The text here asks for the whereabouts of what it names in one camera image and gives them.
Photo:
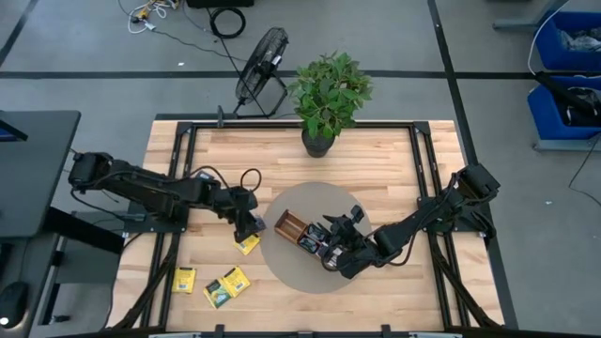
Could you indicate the black case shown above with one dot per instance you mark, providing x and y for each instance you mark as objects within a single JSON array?
[{"x": 220, "y": 3}]

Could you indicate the green potted plant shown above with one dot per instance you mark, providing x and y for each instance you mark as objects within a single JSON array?
[{"x": 328, "y": 94}]

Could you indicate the round grey placemat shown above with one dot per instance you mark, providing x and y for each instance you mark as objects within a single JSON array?
[{"x": 300, "y": 272}]

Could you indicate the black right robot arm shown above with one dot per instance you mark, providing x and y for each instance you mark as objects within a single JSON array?
[{"x": 422, "y": 216}]

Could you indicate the green yellow tea packet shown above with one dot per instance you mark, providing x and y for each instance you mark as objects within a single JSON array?
[{"x": 215, "y": 295}]

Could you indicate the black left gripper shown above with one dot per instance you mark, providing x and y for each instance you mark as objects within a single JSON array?
[{"x": 244, "y": 206}]

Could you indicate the wooden tea organizer box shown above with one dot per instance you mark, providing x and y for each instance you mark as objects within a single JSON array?
[{"x": 291, "y": 225}]

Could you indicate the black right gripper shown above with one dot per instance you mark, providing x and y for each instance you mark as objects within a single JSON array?
[{"x": 354, "y": 253}]

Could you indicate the laptop screen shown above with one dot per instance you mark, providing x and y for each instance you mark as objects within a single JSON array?
[{"x": 9, "y": 132}]

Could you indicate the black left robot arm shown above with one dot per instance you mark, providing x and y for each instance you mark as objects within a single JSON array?
[{"x": 155, "y": 192}]

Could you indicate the black computer mouse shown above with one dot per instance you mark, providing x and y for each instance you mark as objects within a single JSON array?
[{"x": 13, "y": 300}]

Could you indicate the black desk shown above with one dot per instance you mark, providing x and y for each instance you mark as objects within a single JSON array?
[{"x": 37, "y": 178}]

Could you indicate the blue storage bin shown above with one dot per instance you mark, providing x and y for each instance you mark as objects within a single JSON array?
[
  {"x": 544, "y": 117},
  {"x": 549, "y": 47}
]

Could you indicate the orange white tea packet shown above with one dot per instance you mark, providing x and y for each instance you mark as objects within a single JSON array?
[{"x": 334, "y": 258}]

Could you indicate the black metal table frame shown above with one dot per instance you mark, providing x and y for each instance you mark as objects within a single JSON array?
[{"x": 300, "y": 125}]

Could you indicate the black floor fan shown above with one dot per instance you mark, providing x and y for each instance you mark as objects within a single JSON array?
[{"x": 263, "y": 58}]

